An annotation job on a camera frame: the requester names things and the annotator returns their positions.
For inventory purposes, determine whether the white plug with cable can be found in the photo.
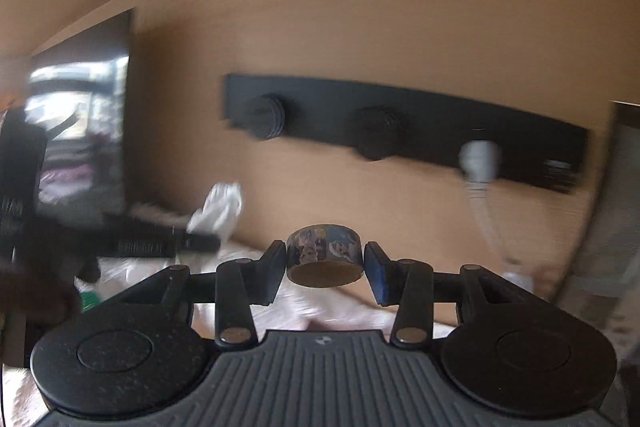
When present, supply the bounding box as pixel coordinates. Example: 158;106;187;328
458;138;523;270

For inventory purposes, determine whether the black computer monitor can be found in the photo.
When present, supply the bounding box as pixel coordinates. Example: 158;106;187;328
27;7;138;219

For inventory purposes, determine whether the black power strip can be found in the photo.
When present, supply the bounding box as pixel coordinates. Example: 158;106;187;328
222;73;588;195

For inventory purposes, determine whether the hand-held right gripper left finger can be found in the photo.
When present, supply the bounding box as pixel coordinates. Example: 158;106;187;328
120;239;288;350

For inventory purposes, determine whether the black plug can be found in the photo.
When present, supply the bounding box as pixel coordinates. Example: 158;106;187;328
351;105;412;161
239;93;287;141

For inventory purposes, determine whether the patterned tape roll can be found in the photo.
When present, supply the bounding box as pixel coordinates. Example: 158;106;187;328
285;223;366;289

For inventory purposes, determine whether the white woven blanket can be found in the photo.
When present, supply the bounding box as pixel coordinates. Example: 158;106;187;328
0;202;458;427

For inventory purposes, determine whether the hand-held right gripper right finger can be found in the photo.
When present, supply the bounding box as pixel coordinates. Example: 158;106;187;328
363;241;521;350

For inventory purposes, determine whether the grey upright panel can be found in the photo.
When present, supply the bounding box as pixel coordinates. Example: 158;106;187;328
557;101;640;358

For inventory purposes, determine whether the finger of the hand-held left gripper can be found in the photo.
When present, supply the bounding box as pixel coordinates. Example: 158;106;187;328
100;212;222;259

